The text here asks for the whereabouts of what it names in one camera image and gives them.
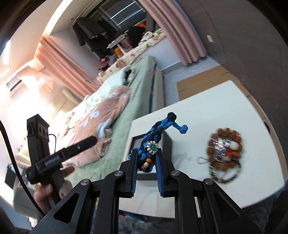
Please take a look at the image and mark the pink floral blanket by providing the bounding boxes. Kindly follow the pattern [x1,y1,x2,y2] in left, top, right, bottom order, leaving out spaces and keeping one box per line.
[57,85,130,167]

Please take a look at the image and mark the pink curtain left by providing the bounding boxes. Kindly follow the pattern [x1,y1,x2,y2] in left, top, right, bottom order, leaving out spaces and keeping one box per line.
[34,33,102,98]

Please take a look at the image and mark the blue braided rope bracelet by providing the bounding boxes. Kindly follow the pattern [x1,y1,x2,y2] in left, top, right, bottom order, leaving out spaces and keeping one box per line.
[127,112,189,173]

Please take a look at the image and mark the white wall switch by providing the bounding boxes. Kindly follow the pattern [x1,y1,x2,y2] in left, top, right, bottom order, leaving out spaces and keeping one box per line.
[206,35,214,43]

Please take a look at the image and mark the dark multicolour bead bracelet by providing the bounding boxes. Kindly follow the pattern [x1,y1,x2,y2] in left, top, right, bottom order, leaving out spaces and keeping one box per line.
[208,157,243,184]

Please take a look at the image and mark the person's left hand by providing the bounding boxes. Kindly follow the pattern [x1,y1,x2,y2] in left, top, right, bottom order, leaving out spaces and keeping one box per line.
[33,180,73,215]

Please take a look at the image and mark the pink curtain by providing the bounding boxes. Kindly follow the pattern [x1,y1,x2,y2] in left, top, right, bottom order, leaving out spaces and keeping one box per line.
[34,33,102,98]
[139,1,206,66]

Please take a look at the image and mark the black jewelry box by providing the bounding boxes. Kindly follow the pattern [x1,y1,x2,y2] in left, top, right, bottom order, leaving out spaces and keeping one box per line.
[127,130,173,181]

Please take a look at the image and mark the black hanging clothes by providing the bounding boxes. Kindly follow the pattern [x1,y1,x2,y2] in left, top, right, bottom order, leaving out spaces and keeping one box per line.
[72,17,107,52]

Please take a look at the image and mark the green bed sheet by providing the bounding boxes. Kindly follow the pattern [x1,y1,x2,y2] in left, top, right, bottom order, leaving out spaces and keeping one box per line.
[67,56,157,186]

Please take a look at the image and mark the brown wooden bead bracelet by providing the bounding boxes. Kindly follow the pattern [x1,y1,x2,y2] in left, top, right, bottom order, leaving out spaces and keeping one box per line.
[206,127,244,170]

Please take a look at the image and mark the brown cardboard sheet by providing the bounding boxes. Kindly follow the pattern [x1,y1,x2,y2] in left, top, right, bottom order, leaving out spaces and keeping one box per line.
[176,65,288,174]

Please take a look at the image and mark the white bed frame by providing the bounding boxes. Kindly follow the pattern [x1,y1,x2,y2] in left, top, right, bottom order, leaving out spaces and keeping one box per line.
[148,66,165,113]

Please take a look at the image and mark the pink curtain right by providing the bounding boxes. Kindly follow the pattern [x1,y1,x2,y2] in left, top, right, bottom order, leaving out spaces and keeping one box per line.
[139,1,206,66]

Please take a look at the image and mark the silver chain necklace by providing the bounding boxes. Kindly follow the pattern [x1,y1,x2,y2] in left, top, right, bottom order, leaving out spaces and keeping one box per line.
[196,136,237,167]

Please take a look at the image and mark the floral cream pillow quilt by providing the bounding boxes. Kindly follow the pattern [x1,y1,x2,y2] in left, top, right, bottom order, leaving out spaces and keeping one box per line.
[96,28,165,83]

